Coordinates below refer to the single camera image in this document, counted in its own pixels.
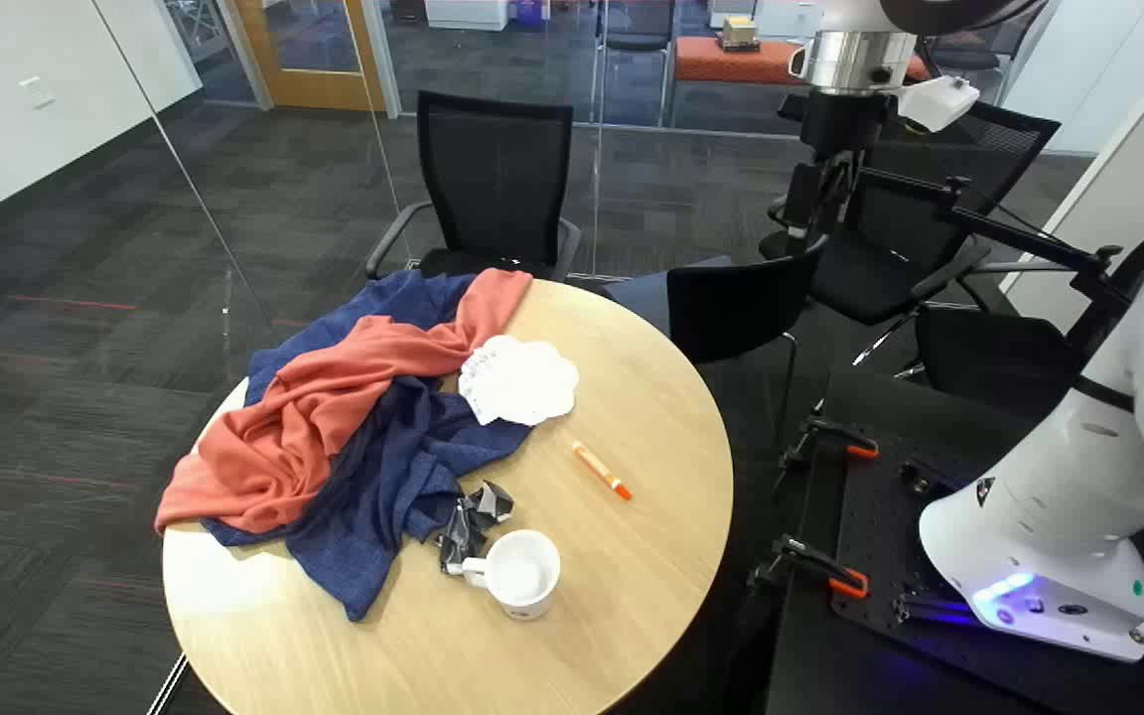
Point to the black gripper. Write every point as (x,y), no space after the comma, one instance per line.
(835,128)

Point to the white paper doily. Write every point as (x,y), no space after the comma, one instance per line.
(523,382)

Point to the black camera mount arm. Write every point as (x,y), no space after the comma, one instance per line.
(1043,250)

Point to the black orange clamp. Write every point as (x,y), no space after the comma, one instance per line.
(794,552)
(817,429)

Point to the black office chair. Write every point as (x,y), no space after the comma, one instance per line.
(492,177)
(893,241)
(721,307)

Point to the round wooden table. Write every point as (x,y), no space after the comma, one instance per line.
(557,584)

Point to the orange marker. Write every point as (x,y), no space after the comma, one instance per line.
(599,469)

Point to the navy blue cloth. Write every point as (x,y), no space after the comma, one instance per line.
(393,479)

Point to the orange cloth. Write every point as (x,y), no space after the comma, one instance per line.
(263,466)

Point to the black white patterned cloth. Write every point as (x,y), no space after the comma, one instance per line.
(468,522)

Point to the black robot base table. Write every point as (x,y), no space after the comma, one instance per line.
(972,556)

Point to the white ceramic mug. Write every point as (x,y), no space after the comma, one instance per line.
(519,573)

